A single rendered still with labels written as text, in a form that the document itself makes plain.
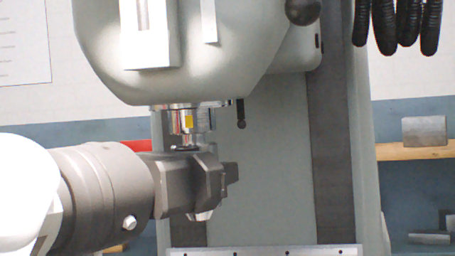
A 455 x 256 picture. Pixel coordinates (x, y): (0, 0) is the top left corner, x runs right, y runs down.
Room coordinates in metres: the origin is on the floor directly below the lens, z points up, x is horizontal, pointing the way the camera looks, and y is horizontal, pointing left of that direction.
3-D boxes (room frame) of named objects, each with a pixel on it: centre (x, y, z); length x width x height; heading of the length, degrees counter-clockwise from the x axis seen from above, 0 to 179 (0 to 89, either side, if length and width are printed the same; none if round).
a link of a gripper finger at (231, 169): (0.60, 0.01, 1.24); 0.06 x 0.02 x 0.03; 143
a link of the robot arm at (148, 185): (0.54, 0.09, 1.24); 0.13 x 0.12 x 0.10; 53
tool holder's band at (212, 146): (0.62, 0.04, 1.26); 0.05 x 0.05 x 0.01
